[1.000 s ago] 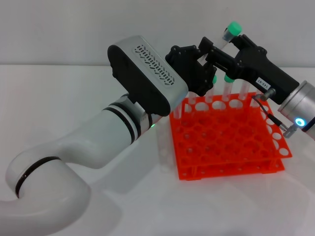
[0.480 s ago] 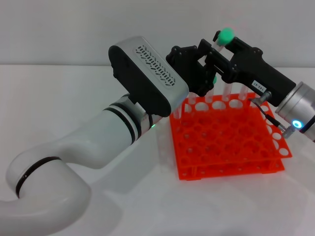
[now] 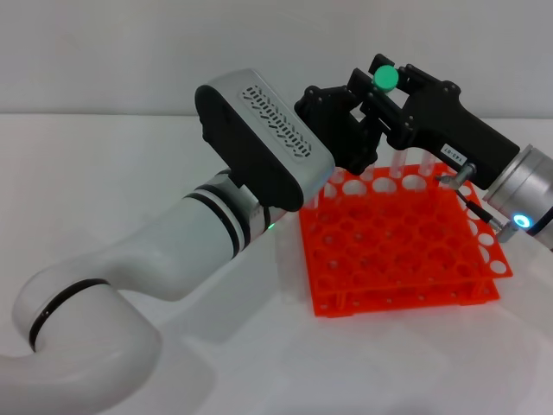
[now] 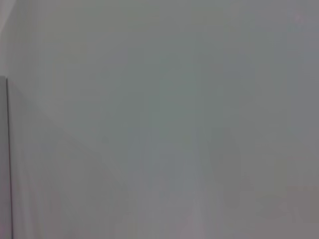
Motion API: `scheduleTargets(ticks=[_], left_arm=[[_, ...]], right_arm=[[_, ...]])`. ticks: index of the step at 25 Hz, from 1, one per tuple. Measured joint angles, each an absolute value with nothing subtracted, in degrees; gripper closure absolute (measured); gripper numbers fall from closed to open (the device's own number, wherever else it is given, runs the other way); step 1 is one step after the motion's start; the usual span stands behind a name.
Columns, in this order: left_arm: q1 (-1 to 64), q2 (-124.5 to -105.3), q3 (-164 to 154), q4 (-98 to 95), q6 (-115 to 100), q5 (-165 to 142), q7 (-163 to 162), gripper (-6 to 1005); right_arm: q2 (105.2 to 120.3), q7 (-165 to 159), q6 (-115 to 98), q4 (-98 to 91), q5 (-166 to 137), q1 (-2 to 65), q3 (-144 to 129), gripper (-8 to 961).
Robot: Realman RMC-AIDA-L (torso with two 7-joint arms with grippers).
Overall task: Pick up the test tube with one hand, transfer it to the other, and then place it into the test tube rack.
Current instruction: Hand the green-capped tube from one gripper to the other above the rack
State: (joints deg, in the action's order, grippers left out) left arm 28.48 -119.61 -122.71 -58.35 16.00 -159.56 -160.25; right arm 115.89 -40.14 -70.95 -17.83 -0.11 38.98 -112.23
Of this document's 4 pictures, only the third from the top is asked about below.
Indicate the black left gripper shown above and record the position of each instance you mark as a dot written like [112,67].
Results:
[328,112]

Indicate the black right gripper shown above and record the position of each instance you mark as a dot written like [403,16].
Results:
[453,129]

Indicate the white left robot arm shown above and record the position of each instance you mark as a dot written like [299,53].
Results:
[129,268]

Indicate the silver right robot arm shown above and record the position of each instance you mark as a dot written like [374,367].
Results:
[529,181]

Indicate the orange test tube rack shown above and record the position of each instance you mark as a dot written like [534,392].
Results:
[389,242]

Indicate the silver black wrist camera box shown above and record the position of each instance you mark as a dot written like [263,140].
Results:
[276,142]

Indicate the small metal bracket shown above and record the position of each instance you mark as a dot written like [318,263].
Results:
[462,175]

